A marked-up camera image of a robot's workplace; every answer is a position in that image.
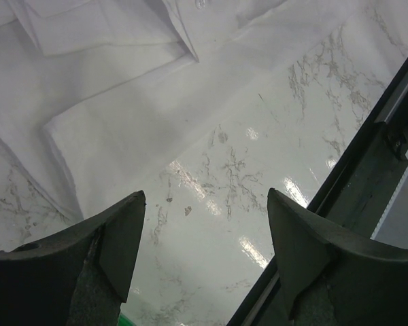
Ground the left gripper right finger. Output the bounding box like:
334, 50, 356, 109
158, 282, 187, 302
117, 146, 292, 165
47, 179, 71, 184
267, 189, 408, 325

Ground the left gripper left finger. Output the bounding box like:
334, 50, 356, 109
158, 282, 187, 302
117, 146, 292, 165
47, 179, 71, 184
0, 191, 146, 325

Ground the white long sleeve shirt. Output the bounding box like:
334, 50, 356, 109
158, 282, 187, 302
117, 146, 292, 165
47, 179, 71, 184
0, 1, 361, 218

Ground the green plastic bin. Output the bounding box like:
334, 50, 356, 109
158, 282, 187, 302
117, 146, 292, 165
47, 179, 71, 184
118, 313, 136, 326

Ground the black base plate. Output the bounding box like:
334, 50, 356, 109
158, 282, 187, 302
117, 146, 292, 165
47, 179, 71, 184
230, 58, 408, 325

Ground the white slotted cable duct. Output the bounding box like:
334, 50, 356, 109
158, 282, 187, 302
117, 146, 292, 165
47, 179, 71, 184
371, 167, 408, 249

